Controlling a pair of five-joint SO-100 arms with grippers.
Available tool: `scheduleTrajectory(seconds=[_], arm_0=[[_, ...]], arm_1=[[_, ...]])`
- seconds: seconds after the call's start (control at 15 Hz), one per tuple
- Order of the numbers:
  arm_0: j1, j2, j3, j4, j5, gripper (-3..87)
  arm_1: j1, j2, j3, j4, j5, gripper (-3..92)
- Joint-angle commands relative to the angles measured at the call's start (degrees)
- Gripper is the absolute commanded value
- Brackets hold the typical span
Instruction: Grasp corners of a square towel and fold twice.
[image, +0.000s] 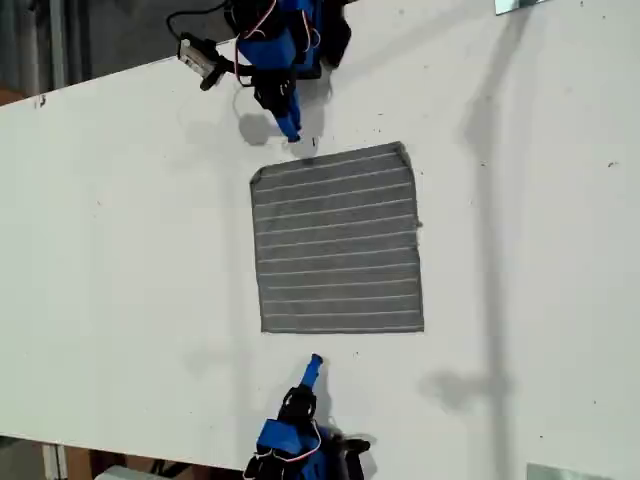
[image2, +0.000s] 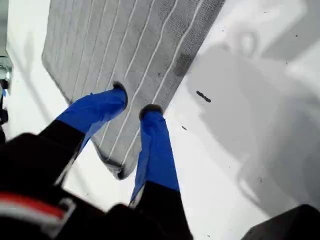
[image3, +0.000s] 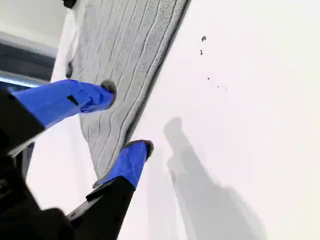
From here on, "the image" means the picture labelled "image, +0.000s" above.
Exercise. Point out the black camera stalk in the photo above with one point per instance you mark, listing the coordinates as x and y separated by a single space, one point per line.
225 70

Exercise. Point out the grey metal upright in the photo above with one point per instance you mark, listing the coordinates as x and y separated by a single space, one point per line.
57 45

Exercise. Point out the white table leg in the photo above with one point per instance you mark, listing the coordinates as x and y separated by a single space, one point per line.
54 462

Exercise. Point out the black camera box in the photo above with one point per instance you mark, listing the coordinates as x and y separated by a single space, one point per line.
195 55

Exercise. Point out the white box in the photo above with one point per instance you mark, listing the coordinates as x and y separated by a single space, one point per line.
125 472

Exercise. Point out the grey white-striped square towel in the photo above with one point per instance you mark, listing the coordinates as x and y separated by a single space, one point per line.
340 240

